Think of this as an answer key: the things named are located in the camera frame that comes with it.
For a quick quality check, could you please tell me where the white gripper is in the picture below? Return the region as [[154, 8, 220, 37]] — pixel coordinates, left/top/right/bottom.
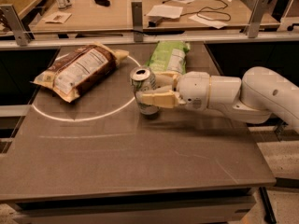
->
[[136, 71, 210, 111]]

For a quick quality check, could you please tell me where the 7up soda can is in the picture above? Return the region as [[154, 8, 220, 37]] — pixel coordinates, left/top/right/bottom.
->
[[130, 66, 159, 116]]

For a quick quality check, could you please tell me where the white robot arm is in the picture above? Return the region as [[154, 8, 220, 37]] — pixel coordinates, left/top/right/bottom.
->
[[135, 66, 299, 133]]

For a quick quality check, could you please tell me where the green snack bag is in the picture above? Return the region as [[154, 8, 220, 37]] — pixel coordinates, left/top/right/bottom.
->
[[146, 41, 191, 74]]

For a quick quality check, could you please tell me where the white paper sheet centre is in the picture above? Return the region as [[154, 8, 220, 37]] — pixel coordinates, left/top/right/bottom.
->
[[147, 5, 183, 19]]

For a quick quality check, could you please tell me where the white paper sheet right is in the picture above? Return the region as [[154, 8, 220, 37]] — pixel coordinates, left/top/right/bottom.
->
[[189, 15, 227, 29]]

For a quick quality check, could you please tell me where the brown snack bag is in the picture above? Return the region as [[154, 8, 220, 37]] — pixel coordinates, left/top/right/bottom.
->
[[33, 44, 129, 103]]

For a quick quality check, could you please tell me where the black computer mouse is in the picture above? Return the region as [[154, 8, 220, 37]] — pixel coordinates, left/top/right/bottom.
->
[[94, 0, 110, 7]]

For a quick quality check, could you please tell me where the small paper packet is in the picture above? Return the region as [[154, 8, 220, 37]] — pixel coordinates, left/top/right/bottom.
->
[[43, 11, 72, 24]]

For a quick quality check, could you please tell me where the wooden back desk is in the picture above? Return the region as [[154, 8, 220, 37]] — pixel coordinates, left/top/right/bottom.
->
[[29, 0, 279, 35]]

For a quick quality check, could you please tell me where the middle metal bracket post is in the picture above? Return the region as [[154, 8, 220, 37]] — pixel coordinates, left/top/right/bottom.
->
[[131, 1, 143, 42]]

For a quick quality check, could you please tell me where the metal bracket post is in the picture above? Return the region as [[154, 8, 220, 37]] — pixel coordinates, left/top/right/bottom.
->
[[131, 1, 143, 42], [244, 0, 268, 38], [0, 4, 31, 47]]

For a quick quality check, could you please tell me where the right metal bracket post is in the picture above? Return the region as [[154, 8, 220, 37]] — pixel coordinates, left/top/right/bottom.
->
[[244, 0, 268, 38]]

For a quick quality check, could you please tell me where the left metal bracket post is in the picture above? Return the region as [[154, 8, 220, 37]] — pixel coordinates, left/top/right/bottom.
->
[[0, 4, 31, 47]]

